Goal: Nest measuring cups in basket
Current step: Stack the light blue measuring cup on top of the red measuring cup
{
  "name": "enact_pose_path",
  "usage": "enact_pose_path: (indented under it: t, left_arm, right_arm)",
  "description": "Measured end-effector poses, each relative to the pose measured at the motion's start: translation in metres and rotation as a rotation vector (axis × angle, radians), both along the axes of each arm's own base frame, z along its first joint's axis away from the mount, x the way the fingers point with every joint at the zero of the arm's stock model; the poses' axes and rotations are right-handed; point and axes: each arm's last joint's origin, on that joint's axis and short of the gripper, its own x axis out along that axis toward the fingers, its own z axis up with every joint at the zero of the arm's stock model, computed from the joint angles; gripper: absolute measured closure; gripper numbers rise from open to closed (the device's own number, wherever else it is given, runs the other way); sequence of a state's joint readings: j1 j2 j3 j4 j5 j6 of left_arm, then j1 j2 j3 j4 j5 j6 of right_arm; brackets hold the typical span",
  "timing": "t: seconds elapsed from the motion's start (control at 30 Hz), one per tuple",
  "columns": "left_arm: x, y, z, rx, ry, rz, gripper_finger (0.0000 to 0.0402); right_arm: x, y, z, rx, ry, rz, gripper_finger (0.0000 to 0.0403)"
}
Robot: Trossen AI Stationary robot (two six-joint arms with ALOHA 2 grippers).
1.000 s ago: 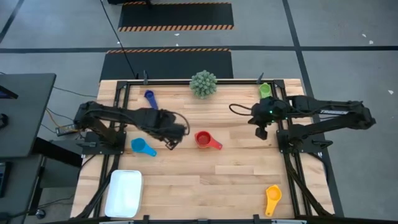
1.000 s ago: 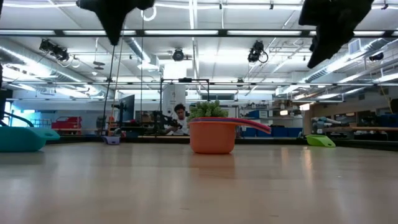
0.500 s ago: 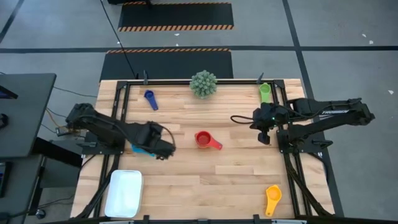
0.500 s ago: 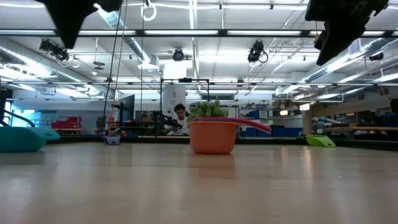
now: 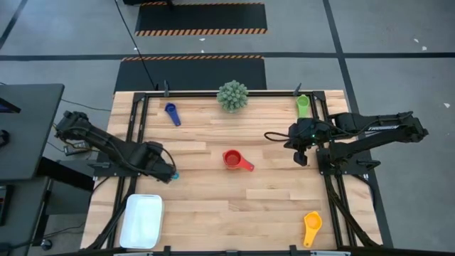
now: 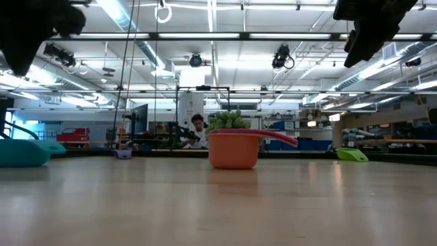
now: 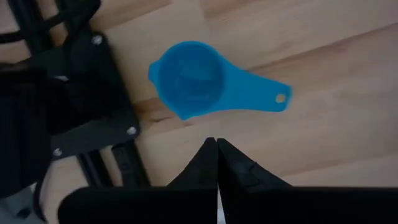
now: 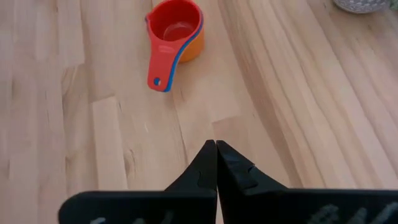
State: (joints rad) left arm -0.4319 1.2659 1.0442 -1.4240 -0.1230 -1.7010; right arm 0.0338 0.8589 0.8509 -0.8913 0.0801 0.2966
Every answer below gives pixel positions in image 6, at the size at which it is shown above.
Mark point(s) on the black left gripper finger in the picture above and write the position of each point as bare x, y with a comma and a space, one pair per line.
20, 59

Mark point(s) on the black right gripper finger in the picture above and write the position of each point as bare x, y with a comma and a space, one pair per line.
367, 46

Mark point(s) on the teal measuring cup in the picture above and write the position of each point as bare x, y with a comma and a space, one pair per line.
20, 153

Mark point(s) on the green measuring cup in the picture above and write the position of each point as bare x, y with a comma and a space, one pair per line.
351, 154

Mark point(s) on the small purple measuring cup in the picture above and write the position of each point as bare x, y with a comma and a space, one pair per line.
122, 154

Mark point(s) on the orange measuring cup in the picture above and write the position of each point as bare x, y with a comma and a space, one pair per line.
232, 152

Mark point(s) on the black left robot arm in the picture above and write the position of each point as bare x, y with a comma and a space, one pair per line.
6, 116

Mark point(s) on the grey background robot arm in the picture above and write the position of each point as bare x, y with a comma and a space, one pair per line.
356, 135

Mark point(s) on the black background robot arm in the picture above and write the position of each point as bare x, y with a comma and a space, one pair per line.
181, 131

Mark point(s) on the red cart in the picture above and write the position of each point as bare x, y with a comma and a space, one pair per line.
73, 135

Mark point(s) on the blue storage bin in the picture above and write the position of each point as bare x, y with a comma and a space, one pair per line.
315, 145
273, 145

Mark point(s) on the black overhead rig beam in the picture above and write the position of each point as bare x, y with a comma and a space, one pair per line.
153, 36

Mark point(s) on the black background monitor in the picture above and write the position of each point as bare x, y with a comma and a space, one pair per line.
140, 118

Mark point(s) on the green succulent in white pot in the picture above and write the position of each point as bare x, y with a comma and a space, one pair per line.
227, 121

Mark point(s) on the silver ceiling air duct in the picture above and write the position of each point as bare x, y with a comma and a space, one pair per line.
375, 70
116, 13

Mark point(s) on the black mounted camera device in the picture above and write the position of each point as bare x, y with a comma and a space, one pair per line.
60, 55

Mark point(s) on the black aluminium table frame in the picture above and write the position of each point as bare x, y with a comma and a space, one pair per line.
307, 155

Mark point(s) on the round black overhead camera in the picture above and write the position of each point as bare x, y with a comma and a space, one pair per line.
195, 60

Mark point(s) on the black background rig frame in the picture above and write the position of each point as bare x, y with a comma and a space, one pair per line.
203, 88

